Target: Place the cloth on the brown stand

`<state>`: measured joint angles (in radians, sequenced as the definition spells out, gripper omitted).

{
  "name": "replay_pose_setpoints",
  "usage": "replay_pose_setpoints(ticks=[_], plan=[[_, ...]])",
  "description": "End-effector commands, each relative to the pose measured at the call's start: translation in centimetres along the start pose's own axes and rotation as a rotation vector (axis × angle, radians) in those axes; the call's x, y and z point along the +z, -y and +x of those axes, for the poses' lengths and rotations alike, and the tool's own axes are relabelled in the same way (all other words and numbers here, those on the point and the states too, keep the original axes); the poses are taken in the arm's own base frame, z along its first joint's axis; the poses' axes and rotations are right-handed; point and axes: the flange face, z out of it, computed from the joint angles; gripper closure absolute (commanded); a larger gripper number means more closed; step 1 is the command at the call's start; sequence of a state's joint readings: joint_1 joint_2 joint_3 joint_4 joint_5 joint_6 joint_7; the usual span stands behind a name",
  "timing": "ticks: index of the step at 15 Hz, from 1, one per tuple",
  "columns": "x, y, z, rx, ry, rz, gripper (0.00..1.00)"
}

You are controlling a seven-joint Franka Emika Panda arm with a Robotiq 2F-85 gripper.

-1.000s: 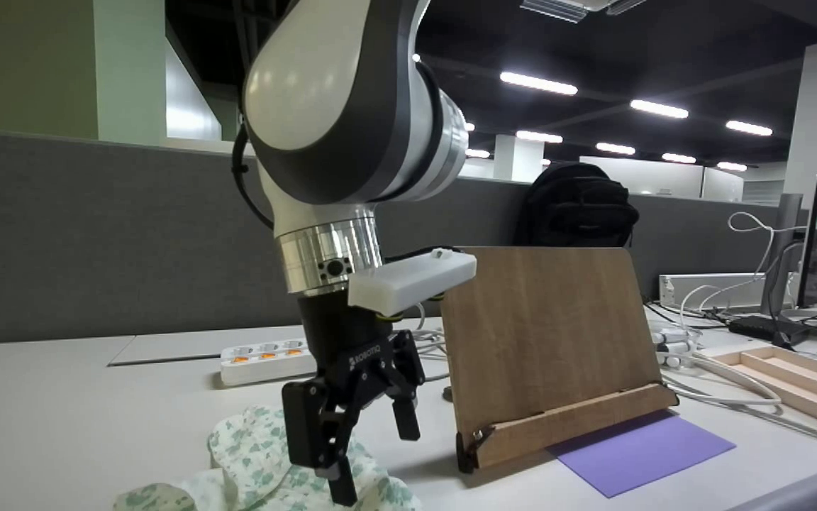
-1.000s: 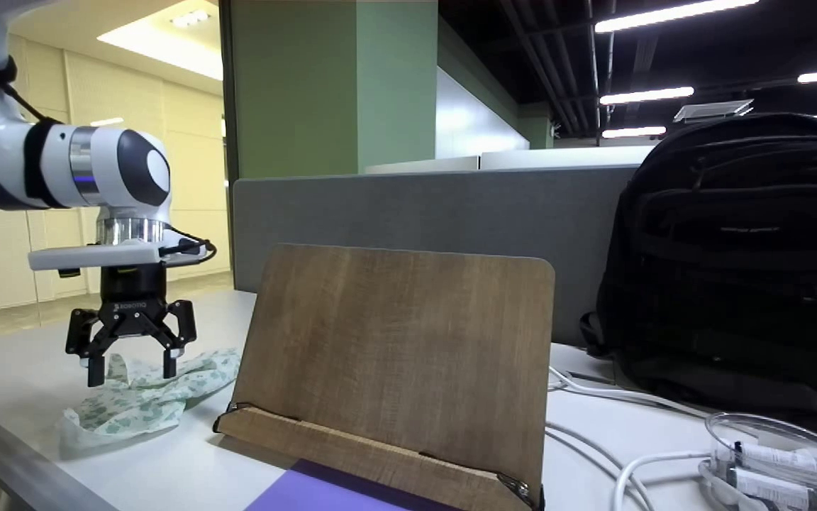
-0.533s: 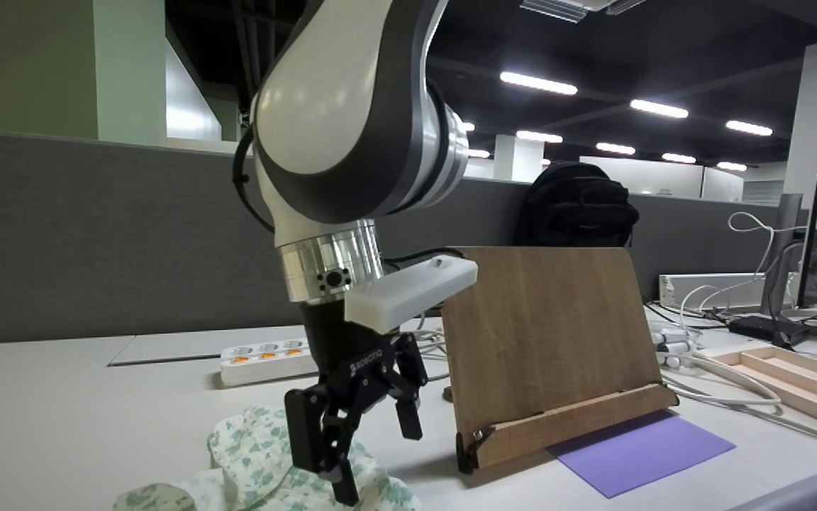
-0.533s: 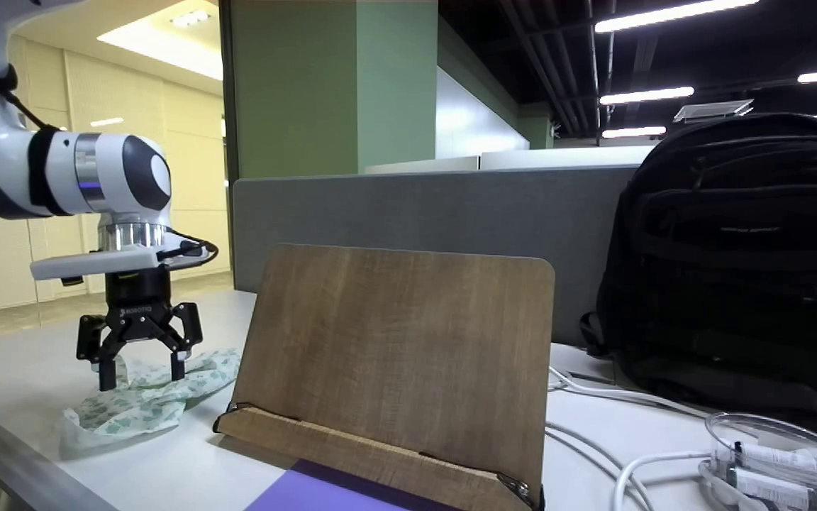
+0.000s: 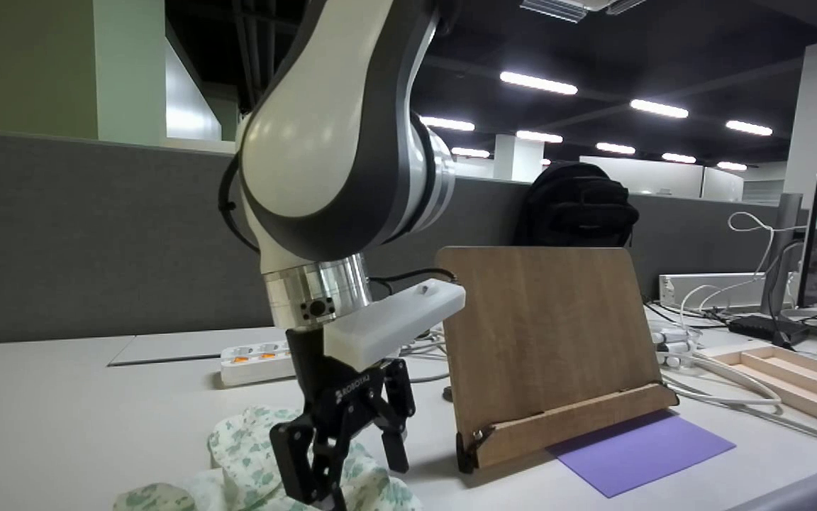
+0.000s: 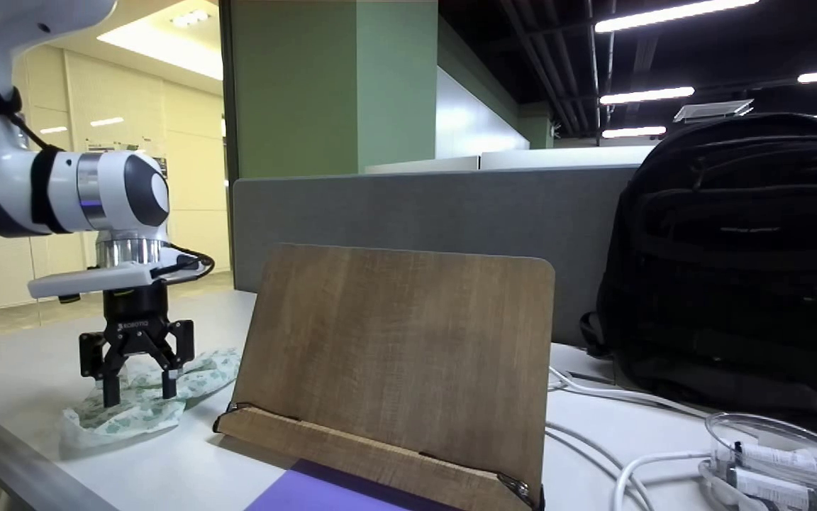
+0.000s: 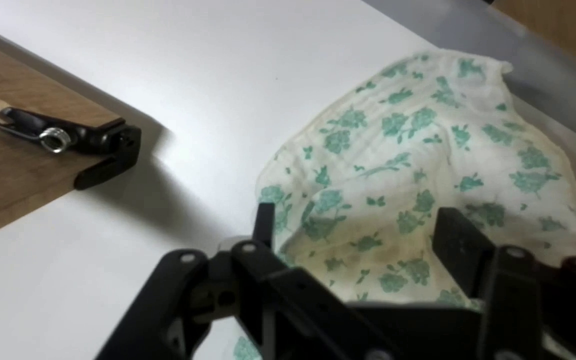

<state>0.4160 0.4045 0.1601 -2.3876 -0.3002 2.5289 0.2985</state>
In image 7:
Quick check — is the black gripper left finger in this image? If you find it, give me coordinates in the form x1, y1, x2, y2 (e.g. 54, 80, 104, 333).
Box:
96, 201, 395, 360

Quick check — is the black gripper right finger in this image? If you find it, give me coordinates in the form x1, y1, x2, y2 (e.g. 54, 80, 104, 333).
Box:
429, 205, 576, 360

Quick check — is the white green floral cloth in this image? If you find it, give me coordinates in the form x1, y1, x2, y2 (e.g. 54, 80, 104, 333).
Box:
231, 47, 576, 360

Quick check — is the brown wooden book stand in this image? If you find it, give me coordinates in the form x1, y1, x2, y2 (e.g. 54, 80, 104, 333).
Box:
0, 31, 143, 245

